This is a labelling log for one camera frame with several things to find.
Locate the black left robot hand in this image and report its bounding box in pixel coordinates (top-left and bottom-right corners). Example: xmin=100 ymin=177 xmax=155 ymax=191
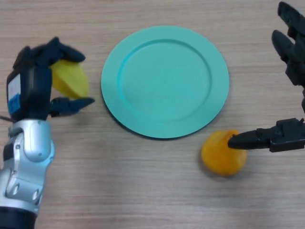
xmin=6 ymin=36 xmax=96 ymax=121

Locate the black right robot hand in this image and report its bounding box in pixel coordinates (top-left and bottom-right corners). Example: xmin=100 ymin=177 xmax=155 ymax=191
xmin=227 ymin=1 xmax=305 ymax=153

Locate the yellow starfruit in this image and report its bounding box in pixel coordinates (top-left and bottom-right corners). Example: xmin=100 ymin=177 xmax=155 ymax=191
xmin=50 ymin=59 xmax=90 ymax=100

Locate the green round plate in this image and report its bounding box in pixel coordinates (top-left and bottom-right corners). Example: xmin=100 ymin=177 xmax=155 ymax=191
xmin=101 ymin=25 xmax=230 ymax=139

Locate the orange pear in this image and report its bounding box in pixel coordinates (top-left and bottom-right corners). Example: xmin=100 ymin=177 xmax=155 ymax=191
xmin=201 ymin=129 xmax=248 ymax=177

